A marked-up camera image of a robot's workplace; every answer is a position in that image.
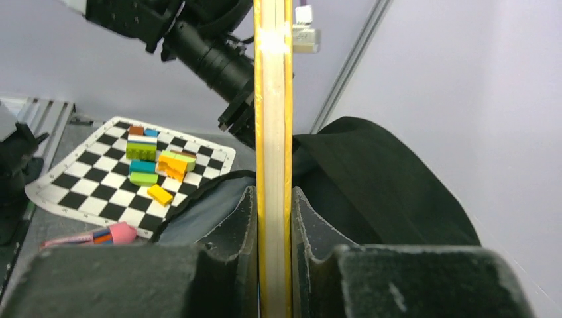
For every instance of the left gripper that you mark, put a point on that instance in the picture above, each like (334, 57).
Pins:
(238, 118)

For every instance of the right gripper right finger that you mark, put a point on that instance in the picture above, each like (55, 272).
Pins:
(335, 277)

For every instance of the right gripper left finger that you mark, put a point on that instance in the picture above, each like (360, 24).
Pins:
(213, 277)

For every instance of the black student backpack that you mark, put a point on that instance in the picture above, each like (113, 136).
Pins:
(374, 189)

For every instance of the yellow hardcover book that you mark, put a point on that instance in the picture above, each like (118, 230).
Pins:
(273, 85)

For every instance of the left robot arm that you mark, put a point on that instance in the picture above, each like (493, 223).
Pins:
(200, 35)

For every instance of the orange toy block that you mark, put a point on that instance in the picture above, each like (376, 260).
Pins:
(172, 167)

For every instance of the yellow toy block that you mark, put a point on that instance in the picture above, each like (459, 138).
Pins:
(160, 195)

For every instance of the pink capped pencil tube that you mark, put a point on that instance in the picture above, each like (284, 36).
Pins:
(118, 233)

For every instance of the teal toy block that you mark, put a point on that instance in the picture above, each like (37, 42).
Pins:
(148, 167)

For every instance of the green toy block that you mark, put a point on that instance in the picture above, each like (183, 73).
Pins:
(143, 179)

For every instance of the checkered chess board mat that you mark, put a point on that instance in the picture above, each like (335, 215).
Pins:
(92, 183)

